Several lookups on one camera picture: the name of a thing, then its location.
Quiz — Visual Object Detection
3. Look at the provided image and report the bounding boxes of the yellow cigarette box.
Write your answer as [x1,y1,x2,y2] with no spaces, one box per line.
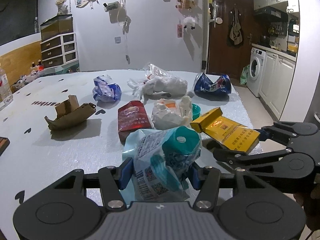
[190,107,260,154]

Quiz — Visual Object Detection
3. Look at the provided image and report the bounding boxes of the teal plastic lid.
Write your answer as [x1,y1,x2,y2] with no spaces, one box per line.
[192,103,201,120]

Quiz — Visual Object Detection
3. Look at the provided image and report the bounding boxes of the red cigarette pack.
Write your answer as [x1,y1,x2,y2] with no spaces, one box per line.
[118,100,152,144]

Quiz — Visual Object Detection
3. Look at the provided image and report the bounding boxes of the crushed blue soda can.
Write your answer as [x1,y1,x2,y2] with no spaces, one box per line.
[193,73,232,96]

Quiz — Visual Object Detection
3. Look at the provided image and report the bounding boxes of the white orange wrapper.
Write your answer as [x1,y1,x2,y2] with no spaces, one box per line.
[151,96,193,130]

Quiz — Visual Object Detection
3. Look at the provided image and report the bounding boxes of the green plastic bag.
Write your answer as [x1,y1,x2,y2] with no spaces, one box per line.
[240,64,250,85]

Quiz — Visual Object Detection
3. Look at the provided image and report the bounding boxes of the white kitchen cabinets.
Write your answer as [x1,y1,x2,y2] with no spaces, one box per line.
[259,51,296,120]

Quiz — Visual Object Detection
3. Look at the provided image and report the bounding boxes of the white front-load washing machine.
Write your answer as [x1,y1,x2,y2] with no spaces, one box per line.
[246,47,266,98]

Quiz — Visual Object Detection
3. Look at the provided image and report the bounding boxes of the torn brown cardboard piece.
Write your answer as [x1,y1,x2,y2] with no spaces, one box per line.
[44,95,96,131]

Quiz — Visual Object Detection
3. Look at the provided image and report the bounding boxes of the dark brown door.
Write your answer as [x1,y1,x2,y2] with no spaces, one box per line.
[208,0,263,79]

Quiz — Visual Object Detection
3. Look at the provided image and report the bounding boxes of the crumpled blue white wrapper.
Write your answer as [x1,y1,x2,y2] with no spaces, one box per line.
[92,75,121,103]

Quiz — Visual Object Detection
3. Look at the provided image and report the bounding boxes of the white plastic bag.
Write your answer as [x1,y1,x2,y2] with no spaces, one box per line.
[127,76,188,99]

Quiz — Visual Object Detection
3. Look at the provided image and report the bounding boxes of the hanging bag on door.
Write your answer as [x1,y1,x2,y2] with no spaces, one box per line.
[228,4,244,47]

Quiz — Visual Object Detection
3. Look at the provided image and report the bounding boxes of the clear plastic bag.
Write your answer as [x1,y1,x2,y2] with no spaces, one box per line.
[143,63,171,80]

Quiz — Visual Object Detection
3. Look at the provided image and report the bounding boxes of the black range hood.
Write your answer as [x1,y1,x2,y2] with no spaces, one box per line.
[254,6,288,22]

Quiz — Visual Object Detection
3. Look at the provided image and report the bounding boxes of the brown box at table edge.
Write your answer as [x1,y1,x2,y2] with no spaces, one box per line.
[0,137,10,155]

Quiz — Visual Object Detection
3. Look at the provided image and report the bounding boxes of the pink hanging tag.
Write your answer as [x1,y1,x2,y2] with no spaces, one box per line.
[177,24,183,38]

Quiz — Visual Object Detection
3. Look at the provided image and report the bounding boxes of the white plush sheep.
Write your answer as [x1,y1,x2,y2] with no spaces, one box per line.
[183,16,196,30]

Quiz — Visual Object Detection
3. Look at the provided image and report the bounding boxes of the white drawer cabinet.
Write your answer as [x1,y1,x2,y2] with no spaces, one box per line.
[40,33,79,69]

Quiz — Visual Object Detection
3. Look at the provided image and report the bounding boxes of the glass terrarium tank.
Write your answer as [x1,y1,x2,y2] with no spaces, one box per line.
[40,14,73,41]

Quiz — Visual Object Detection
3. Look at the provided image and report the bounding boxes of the dried flower bouquet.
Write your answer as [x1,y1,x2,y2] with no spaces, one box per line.
[55,0,68,15]

